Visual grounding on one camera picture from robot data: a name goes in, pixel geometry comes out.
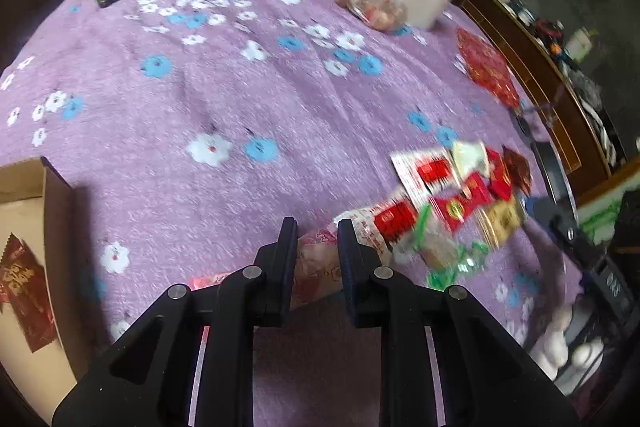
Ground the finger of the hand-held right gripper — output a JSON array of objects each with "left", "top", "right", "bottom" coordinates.
[{"left": 521, "top": 196, "right": 557, "bottom": 229}]

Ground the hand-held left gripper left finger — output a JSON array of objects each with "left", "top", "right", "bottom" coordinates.
[{"left": 52, "top": 217, "right": 299, "bottom": 427}]

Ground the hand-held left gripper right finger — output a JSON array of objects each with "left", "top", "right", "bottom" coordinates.
[{"left": 337, "top": 218, "right": 583, "bottom": 427}]

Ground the pink snack packet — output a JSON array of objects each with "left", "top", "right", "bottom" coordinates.
[{"left": 192, "top": 229, "right": 351, "bottom": 310}]

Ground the pile of mixed snacks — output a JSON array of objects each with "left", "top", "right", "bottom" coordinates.
[{"left": 334, "top": 141, "right": 533, "bottom": 290}]

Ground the brown cardboard box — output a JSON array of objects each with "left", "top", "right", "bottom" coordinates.
[{"left": 0, "top": 157, "right": 96, "bottom": 410}]

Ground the dark red foil snack packet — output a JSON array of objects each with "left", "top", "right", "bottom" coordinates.
[{"left": 0, "top": 233, "right": 57, "bottom": 354}]

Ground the person's right hand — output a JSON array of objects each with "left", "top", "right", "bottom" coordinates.
[{"left": 529, "top": 306, "right": 607, "bottom": 383}]

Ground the black phone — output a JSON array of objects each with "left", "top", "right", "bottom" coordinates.
[{"left": 531, "top": 139, "right": 581, "bottom": 210}]

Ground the green and white cloth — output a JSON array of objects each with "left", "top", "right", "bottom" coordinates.
[{"left": 579, "top": 187, "right": 627, "bottom": 249}]

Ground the phone stand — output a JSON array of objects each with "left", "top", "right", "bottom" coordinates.
[{"left": 515, "top": 99, "right": 563, "bottom": 140}]

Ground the red gauze gift bag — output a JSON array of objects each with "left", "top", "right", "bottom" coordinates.
[{"left": 456, "top": 28, "right": 522, "bottom": 110}]

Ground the wooden cabinet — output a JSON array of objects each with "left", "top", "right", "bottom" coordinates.
[{"left": 452, "top": 0, "right": 633, "bottom": 208}]

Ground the white bottle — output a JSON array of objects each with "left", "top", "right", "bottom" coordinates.
[{"left": 564, "top": 27, "right": 599, "bottom": 64}]

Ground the purple floral tablecloth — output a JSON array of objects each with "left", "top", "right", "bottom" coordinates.
[{"left": 0, "top": 0, "right": 593, "bottom": 408}]

